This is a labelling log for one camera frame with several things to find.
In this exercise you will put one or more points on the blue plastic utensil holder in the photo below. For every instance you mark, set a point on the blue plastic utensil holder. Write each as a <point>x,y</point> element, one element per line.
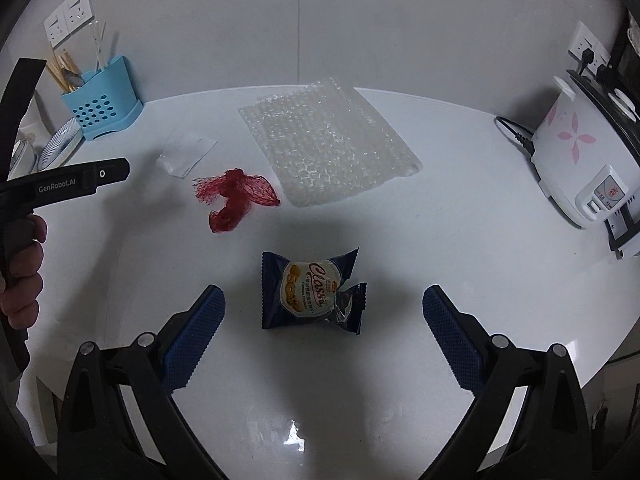
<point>105,105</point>

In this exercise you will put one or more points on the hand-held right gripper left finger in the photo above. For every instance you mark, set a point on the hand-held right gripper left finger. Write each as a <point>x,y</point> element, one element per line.
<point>197,340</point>

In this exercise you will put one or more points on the white ceramic bowl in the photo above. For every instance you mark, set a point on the white ceramic bowl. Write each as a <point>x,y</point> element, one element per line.
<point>25,160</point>

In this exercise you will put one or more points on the metal spoon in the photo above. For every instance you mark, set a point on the metal spoon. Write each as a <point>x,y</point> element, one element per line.
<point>75,79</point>

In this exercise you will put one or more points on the white double wall socket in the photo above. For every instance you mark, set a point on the white double wall socket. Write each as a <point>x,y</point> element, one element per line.
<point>582,40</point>

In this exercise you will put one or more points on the clear bubble wrap sheet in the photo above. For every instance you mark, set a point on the clear bubble wrap sheet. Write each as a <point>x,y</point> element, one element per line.
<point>325,145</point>

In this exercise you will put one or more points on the red mesh net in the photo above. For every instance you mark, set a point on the red mesh net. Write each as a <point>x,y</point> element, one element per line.
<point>240,195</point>

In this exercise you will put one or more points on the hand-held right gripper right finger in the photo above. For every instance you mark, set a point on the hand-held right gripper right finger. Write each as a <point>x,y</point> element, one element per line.
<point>447,335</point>

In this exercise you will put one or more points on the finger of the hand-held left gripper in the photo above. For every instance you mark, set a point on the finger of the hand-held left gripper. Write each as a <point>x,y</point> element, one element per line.
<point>112,172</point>

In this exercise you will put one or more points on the blue striped plate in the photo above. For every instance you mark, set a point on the blue striped plate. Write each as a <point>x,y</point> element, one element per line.
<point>60,142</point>

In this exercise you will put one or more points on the bundle of wooden chopsticks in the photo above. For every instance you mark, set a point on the bundle of wooden chopsticks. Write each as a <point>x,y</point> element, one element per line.
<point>62,70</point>

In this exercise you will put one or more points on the dark blue snack packet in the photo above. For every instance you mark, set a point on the dark blue snack packet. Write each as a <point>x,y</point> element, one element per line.
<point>305,290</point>

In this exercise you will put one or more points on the white flowered rice cooker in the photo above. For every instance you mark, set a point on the white flowered rice cooker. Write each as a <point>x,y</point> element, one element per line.
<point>575,160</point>

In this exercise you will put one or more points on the person's left hand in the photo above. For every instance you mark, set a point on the person's left hand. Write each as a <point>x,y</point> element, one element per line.
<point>27,290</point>

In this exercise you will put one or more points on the black power plug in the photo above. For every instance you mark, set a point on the black power plug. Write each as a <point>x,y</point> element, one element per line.
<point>607,72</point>
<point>587,60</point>

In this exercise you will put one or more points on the clear plastic wrapper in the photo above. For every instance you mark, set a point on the clear plastic wrapper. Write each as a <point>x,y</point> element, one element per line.
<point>185,155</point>

